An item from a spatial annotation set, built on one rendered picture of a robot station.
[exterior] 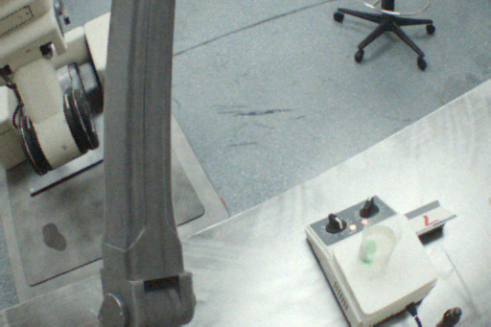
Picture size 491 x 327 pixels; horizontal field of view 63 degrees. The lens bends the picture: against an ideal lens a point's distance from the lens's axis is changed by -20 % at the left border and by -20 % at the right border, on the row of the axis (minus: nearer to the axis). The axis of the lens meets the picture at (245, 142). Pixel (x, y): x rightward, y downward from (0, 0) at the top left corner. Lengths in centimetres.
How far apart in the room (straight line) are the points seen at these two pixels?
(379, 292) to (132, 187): 36
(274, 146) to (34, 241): 98
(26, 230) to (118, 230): 102
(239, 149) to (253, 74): 39
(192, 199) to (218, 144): 60
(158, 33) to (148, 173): 11
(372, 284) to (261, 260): 20
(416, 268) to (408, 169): 25
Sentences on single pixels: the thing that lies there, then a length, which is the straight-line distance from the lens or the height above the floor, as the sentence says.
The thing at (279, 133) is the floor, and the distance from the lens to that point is 183.
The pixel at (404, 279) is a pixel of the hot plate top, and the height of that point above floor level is 84.
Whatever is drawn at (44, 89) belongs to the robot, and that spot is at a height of 72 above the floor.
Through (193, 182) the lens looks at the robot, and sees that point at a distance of 129.
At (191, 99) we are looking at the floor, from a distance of 200.
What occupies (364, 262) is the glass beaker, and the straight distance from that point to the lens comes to 61.
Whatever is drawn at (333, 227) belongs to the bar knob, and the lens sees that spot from 69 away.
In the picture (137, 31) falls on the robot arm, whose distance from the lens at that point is 39.
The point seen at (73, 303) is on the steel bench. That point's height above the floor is 75.
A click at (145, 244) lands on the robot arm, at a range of 39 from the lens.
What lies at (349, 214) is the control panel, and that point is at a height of 79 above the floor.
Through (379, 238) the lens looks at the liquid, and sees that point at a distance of 60.
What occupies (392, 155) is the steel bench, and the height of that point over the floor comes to 75.
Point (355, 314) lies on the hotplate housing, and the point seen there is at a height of 82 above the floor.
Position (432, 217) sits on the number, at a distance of 76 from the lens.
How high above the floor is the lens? 140
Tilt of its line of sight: 51 degrees down
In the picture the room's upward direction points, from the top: 9 degrees counter-clockwise
